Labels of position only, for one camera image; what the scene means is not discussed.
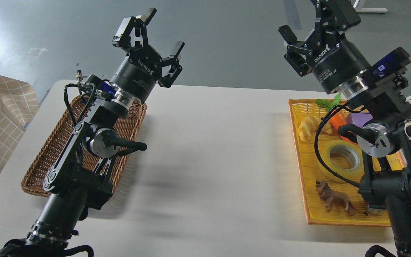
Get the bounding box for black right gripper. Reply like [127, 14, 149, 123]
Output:
[278, 0, 370, 94]

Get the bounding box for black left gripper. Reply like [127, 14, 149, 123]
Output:
[110, 8, 185, 104]

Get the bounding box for yellow tape roll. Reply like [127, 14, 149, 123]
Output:
[319, 140, 364, 182]

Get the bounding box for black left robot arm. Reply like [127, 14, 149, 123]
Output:
[0, 8, 185, 257]

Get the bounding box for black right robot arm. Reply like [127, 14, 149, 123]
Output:
[279, 0, 411, 257]

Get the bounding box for white stand base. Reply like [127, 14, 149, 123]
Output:
[353, 0, 388, 14]

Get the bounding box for brown wicker basket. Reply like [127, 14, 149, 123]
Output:
[21, 96, 147, 197]

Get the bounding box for toy carrot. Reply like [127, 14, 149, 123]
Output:
[315, 93, 356, 144]

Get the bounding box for toy croissant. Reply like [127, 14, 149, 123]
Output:
[297, 115, 323, 143]

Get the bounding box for purple cube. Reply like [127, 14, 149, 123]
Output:
[346, 112, 372, 127]

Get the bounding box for yellow plastic basket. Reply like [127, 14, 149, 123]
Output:
[288, 99, 390, 227]

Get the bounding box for brown toy lion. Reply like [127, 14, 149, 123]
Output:
[315, 180, 369, 216]

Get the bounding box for small jar with pink lid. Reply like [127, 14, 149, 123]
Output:
[364, 203, 386, 216]

